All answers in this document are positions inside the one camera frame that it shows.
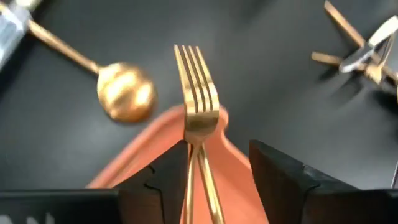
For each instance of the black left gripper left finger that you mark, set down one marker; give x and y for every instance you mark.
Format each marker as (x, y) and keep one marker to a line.
(168, 193)

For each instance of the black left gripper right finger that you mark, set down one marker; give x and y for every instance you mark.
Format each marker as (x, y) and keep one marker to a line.
(273, 193)

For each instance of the orange plastic bin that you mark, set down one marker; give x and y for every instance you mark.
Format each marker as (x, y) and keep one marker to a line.
(230, 168)

